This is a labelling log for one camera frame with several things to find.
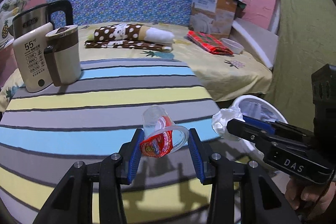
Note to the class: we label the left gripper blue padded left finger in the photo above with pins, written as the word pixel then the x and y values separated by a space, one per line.
pixel 71 200

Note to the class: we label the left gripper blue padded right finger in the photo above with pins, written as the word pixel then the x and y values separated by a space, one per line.
pixel 260 199

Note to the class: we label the white tissue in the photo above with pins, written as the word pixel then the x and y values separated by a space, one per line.
pixel 220 121

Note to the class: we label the clear cup red wrapper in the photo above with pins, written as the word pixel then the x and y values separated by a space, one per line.
pixel 162 135

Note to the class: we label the white round trash bin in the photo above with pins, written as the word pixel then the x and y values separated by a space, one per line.
pixel 255 107

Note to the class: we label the person's right hand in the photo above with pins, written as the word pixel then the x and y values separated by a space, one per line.
pixel 319 200

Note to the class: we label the striped table cloth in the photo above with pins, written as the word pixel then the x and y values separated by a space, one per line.
pixel 44 133

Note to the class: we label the yellow bed sheet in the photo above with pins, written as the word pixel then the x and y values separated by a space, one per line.
pixel 210 66

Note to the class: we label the green curtain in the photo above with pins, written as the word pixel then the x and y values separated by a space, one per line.
pixel 306 42

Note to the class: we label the clear plastic bowl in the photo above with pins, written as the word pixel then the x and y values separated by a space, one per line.
pixel 234 46

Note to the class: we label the cream brown lidded mug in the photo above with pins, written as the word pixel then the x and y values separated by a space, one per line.
pixel 62 55

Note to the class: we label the red plaid folded cloth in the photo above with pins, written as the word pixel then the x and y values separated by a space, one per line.
pixel 209 43

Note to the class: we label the pink storage box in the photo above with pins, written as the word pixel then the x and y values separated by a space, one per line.
pixel 8 62

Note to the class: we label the bedding package box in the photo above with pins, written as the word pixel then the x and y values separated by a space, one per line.
pixel 215 17

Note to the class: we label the brown polka dot pillow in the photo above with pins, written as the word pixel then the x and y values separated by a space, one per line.
pixel 133 36

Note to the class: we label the cream electric kettle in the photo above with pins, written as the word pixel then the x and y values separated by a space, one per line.
pixel 30 28

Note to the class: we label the pineapple print pillow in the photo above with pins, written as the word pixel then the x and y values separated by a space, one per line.
pixel 9 9

